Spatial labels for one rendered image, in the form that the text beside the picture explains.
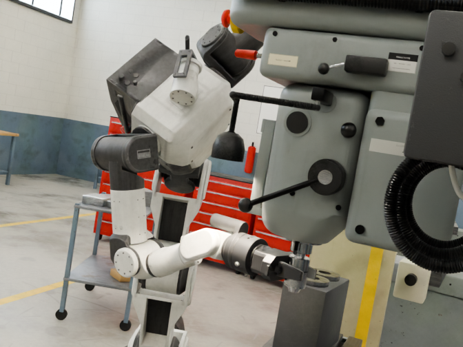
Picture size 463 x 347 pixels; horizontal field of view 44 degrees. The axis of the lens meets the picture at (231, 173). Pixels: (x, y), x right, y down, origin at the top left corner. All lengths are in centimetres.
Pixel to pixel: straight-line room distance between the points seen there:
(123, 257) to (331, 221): 60
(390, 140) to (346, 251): 194
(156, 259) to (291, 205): 46
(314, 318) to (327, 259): 150
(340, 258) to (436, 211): 195
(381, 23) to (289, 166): 32
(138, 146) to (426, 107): 84
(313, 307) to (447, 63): 86
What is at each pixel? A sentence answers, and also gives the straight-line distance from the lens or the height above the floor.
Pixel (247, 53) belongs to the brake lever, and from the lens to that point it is 141.
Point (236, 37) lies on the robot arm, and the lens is 169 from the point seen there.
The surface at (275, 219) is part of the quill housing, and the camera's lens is 119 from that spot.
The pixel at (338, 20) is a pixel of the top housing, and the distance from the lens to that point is 114.
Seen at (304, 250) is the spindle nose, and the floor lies 129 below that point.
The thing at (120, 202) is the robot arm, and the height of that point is 128.
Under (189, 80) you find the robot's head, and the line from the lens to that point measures 148.
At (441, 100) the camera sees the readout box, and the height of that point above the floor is 160.
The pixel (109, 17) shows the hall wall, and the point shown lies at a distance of 1253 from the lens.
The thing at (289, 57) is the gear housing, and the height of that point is 167.
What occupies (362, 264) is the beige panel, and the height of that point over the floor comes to 96.
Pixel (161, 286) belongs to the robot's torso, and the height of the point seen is 98.
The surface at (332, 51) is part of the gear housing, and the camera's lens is 114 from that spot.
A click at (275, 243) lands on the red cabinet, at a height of 45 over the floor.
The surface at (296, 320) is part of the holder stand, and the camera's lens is 157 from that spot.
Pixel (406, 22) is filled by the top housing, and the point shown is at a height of 176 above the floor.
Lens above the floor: 151
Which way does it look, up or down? 4 degrees down
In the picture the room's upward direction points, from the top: 9 degrees clockwise
